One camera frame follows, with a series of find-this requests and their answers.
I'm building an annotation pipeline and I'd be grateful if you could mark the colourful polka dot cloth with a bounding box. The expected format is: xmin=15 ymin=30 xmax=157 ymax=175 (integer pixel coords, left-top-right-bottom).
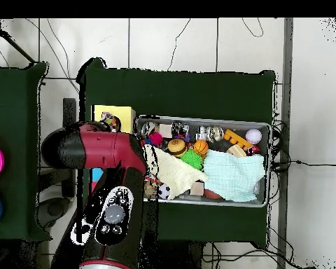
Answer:
xmin=144 ymin=173 xmax=160 ymax=186
xmin=99 ymin=111 xmax=122 ymax=132

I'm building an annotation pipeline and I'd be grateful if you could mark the wooden box with three holes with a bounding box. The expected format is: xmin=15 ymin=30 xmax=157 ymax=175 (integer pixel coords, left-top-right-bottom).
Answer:
xmin=88 ymin=104 xmax=137 ymax=194

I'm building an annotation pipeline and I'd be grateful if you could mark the shallow mesh bin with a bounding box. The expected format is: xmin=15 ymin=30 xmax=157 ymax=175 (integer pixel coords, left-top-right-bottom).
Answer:
xmin=134 ymin=114 xmax=272 ymax=208

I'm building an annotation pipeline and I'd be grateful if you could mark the hamburger toy ball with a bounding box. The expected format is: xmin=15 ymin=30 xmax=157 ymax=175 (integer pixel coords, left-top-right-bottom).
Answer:
xmin=167 ymin=138 xmax=188 ymax=158

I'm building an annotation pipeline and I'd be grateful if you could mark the cream waffle cloth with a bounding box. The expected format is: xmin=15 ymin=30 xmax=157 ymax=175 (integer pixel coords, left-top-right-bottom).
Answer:
xmin=143 ymin=144 xmax=208 ymax=201

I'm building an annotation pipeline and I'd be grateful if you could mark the green spiky rubber ball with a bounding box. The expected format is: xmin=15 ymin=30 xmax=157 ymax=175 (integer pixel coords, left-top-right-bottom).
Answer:
xmin=180 ymin=148 xmax=205 ymax=171

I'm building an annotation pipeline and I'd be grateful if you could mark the crushed silver can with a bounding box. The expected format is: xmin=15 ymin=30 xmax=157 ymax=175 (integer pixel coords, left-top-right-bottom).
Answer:
xmin=140 ymin=120 xmax=158 ymax=138

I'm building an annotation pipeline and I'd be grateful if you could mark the orange toy basketball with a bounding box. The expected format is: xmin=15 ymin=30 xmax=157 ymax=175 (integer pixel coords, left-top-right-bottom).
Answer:
xmin=192 ymin=139 xmax=210 ymax=156

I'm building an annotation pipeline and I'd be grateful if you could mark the small toy soccer ball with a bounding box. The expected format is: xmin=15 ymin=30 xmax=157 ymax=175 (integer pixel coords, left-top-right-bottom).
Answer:
xmin=157 ymin=183 xmax=172 ymax=200

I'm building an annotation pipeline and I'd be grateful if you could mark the dark green tablecloth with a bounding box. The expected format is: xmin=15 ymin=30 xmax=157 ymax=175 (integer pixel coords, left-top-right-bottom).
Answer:
xmin=0 ymin=62 xmax=53 ymax=242
xmin=76 ymin=57 xmax=277 ymax=247

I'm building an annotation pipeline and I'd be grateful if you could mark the mint green waffle cloth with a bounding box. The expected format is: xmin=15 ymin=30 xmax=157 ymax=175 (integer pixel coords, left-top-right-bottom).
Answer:
xmin=202 ymin=149 xmax=267 ymax=202

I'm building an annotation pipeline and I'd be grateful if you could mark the grey metal bar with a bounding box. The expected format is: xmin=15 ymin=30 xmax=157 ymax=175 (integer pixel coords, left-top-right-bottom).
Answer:
xmin=276 ymin=18 xmax=295 ymax=269

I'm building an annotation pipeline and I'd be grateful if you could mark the black tripod leg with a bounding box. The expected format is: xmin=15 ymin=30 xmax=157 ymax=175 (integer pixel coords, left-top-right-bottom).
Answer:
xmin=0 ymin=18 xmax=36 ymax=64

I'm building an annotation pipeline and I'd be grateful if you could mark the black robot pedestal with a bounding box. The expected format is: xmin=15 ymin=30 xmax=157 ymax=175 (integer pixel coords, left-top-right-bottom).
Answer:
xmin=156 ymin=240 xmax=204 ymax=269

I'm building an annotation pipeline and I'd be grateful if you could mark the black cable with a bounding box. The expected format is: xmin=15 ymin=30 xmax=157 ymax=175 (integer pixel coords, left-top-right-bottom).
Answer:
xmin=271 ymin=158 xmax=336 ymax=169

